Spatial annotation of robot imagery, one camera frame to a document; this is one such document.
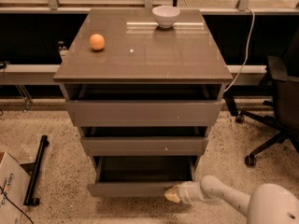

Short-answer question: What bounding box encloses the grey bottom drawer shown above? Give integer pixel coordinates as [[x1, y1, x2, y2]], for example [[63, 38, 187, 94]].
[[88, 156, 197, 197]]

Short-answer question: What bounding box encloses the grey drawer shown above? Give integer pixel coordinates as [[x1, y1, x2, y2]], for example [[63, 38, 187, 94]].
[[88, 156, 197, 197], [64, 84, 226, 128], [81, 127, 208, 156]]

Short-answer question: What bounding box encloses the white bowl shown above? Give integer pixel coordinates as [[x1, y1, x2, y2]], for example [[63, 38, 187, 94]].
[[152, 6, 180, 28]]

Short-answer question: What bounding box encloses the black office chair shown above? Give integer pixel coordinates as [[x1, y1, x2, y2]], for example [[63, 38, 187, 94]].
[[234, 30, 299, 166]]

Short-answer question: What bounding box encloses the orange ball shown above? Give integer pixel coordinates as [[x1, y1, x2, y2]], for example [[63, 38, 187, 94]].
[[90, 34, 105, 50]]

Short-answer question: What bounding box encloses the grey middle drawer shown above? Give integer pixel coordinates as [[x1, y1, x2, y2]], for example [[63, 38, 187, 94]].
[[81, 127, 208, 156]]

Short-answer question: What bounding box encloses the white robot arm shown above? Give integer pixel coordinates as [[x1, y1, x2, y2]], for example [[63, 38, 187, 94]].
[[164, 175, 299, 224]]

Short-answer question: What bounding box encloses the black cable on box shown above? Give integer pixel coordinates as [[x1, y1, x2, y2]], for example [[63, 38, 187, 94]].
[[0, 184, 36, 224]]

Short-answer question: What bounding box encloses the grey top drawer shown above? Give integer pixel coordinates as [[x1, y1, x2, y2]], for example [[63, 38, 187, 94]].
[[64, 84, 226, 128]]

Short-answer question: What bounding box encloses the grey drawer cabinet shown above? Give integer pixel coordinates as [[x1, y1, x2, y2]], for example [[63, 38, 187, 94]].
[[52, 8, 234, 173]]

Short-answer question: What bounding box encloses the black metal stand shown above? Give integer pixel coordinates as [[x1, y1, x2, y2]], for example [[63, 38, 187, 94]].
[[21, 135, 50, 206]]

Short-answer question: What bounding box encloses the cardboard box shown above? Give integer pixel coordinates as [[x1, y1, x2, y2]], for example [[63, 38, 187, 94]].
[[0, 152, 30, 224]]

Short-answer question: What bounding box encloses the white cable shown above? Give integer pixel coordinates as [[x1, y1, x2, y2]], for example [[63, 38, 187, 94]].
[[223, 8, 256, 93]]

